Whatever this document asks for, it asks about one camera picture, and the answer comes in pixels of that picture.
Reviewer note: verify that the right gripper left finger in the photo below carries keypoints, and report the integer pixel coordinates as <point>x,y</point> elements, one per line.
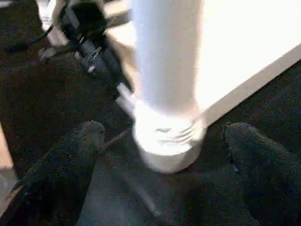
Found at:
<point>51,183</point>

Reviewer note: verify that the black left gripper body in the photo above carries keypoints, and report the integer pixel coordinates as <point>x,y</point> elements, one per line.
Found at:
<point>94,37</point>

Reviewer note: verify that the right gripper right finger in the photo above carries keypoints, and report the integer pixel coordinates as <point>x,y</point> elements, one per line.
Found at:
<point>270,183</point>

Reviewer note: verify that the white plastic table leg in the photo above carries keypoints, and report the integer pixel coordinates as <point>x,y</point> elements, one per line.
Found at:
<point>164,56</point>

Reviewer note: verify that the white plastic table top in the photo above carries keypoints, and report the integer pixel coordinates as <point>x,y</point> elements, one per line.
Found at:
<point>244,47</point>

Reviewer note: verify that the black work mat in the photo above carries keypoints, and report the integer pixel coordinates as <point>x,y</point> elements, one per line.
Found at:
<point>47,94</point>

